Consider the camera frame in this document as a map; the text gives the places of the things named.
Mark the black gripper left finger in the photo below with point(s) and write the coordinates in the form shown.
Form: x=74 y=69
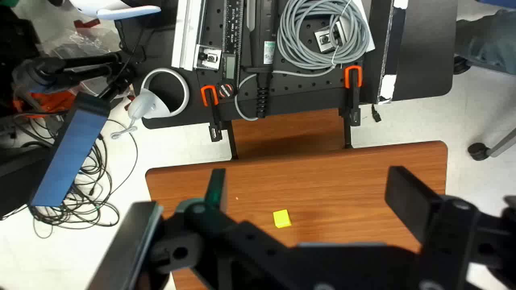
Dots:
x=216 y=187

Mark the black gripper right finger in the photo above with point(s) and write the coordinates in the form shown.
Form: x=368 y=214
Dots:
x=408 y=198

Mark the small yellow cube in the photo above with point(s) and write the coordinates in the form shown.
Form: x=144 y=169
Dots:
x=281 y=218

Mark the black table leg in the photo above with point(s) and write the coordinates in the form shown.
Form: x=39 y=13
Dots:
x=232 y=140
x=348 y=137

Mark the grey office chair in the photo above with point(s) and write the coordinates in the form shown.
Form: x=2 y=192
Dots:
x=479 y=150

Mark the round black red knob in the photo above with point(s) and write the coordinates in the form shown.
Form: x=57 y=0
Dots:
x=226 y=89

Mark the white plastic funnel piece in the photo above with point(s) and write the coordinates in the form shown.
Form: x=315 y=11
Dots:
x=145 y=105

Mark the small grey metal box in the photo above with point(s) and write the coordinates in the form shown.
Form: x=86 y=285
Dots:
x=329 y=37
x=208 y=56

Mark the black power adapter with label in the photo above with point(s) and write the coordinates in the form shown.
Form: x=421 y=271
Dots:
x=268 y=50

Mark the black flat side panel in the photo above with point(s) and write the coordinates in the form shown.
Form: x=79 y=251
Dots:
x=424 y=48

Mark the blue flat panel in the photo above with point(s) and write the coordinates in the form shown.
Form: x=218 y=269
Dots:
x=70 y=150

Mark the seated person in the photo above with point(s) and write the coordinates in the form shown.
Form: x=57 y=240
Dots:
x=492 y=40

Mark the black tripod stand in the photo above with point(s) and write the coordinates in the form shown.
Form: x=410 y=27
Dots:
x=74 y=66

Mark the orange bundled item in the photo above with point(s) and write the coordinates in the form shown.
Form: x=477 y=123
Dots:
x=49 y=102

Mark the silver metal mount bracket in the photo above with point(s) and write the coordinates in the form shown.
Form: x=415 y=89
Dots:
x=129 y=247

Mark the white aluminium rail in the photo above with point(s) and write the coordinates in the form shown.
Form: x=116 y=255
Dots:
x=187 y=32

